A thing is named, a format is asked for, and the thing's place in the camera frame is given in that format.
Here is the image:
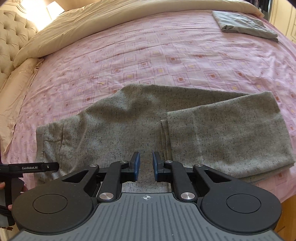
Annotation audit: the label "beige pillow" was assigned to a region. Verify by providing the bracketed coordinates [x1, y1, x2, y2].
[1, 58, 44, 156]

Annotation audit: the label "pink patterned bed sheet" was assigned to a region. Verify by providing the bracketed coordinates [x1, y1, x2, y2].
[0, 9, 296, 204]

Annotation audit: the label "folded grey-green pants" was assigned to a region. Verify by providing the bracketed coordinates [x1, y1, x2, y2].
[212, 11, 278, 42]

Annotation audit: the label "person's left hand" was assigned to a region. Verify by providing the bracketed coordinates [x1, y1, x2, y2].
[0, 182, 28, 212]

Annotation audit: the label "grey speckled pants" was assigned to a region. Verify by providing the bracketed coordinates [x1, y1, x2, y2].
[36, 84, 295, 192]

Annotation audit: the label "beige duvet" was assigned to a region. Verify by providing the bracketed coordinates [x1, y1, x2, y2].
[13, 0, 264, 67]

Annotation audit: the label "tufted beige headboard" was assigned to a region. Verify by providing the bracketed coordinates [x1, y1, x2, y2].
[0, 10, 38, 86]

